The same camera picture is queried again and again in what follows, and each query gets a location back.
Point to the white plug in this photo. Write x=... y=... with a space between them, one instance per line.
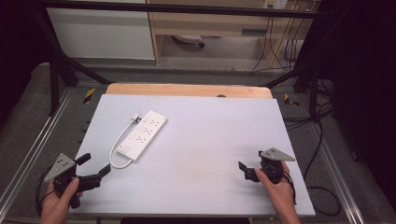
x=135 y=118

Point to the person's right hand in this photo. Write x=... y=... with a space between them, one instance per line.
x=277 y=191

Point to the black metal frame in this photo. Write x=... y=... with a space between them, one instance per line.
x=174 y=8

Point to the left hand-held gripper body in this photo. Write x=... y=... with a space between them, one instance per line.
x=59 y=166

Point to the wooden desk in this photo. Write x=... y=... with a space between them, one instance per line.
x=202 y=23

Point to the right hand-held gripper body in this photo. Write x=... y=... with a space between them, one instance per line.
x=271 y=166

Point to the aluminium rail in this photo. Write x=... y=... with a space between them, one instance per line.
x=40 y=137
x=329 y=155

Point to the white power strip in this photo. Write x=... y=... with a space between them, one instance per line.
x=143 y=135

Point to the person's left hand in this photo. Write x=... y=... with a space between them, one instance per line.
x=57 y=203

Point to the white wall socket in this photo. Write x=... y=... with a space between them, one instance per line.
x=275 y=3

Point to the wooden table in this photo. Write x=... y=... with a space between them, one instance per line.
x=186 y=90

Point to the white cabinet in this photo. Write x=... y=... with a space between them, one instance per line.
x=99 y=34

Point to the chair base with caster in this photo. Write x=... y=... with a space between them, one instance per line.
x=188 y=38

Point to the black curtain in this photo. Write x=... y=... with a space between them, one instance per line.
x=364 y=77
x=18 y=46

